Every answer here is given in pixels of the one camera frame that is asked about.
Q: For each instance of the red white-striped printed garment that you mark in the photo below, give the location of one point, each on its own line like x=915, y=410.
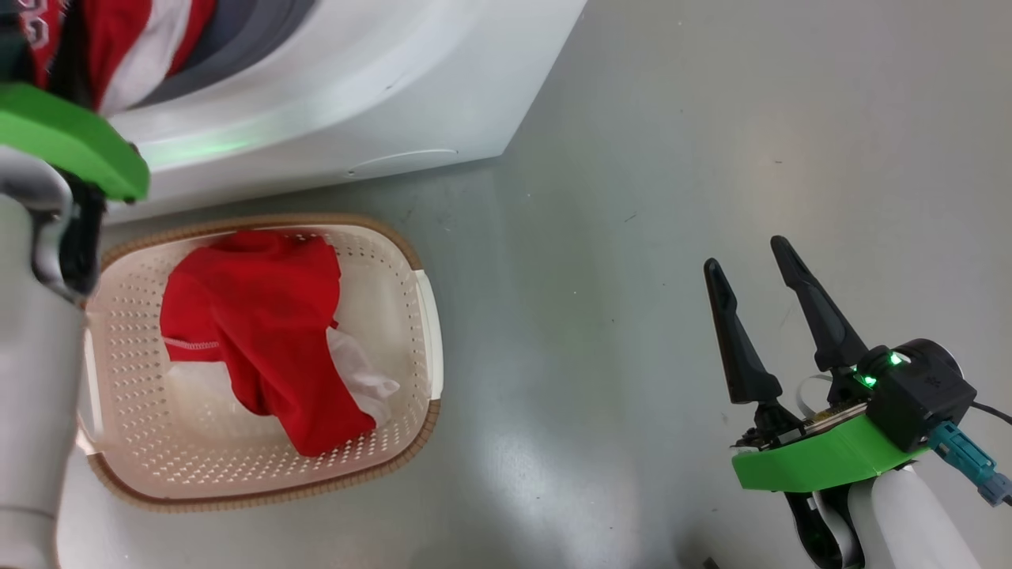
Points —
x=142, y=55

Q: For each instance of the plain red garment white lining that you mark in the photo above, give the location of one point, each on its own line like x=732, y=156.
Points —
x=261, y=316

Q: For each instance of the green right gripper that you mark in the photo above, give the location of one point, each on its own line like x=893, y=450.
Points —
x=822, y=462

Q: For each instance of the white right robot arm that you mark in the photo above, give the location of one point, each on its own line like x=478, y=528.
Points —
x=909, y=529

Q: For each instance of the white washing machine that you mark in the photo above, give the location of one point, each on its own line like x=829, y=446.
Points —
x=395, y=79

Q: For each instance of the cream perforated laundry basket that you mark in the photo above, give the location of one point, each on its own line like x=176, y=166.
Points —
x=379, y=261

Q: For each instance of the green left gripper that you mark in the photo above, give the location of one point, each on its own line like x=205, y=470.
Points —
x=79, y=138

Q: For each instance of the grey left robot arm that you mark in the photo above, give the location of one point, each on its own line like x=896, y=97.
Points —
x=32, y=395

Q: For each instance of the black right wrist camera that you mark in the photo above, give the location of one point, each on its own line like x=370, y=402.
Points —
x=925, y=403

